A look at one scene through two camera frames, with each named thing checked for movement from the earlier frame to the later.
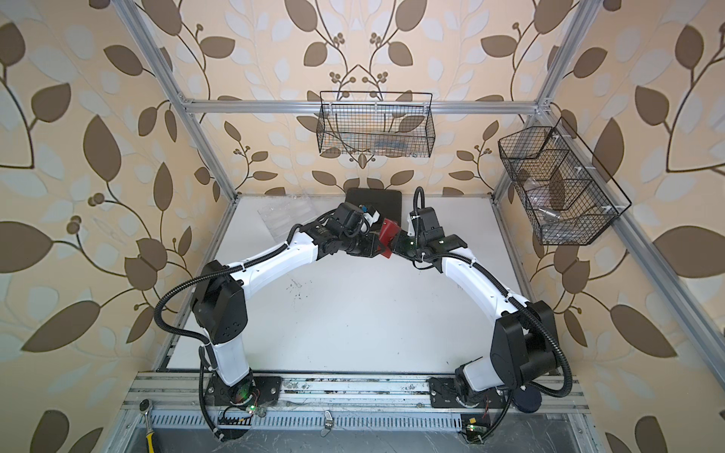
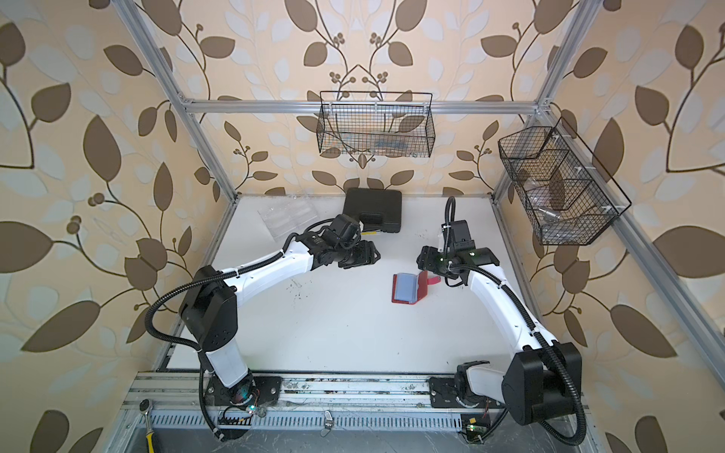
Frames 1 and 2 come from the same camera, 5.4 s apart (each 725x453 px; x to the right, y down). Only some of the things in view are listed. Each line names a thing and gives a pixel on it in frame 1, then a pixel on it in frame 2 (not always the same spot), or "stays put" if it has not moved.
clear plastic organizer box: [284, 216] stays put
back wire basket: [376, 124] stays put
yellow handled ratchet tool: [145, 406] stays put
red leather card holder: [390, 230] to [411, 289]
